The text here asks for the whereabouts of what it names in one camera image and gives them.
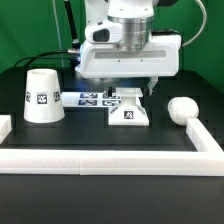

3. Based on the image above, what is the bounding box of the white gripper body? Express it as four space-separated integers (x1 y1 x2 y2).
80 20 182 79

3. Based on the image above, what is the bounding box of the white lamp base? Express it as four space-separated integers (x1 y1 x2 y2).
108 87 149 126

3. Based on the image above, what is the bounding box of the white lamp bulb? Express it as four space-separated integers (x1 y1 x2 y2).
167 97 199 126

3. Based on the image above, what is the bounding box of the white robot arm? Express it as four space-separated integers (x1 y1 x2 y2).
76 0 182 89

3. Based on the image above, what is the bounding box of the white lamp shade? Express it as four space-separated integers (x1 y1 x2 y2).
24 68 64 123

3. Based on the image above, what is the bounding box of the white marker sheet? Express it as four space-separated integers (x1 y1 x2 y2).
62 92 120 108

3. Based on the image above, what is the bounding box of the black hose behind robot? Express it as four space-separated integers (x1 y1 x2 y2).
63 0 80 48

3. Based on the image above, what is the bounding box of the black cable with connector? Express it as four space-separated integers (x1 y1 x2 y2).
13 48 82 68

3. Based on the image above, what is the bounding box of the thin grey cable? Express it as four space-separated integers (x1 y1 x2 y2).
51 0 64 51

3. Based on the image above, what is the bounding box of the white foam wall frame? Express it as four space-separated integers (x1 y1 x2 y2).
0 118 224 176

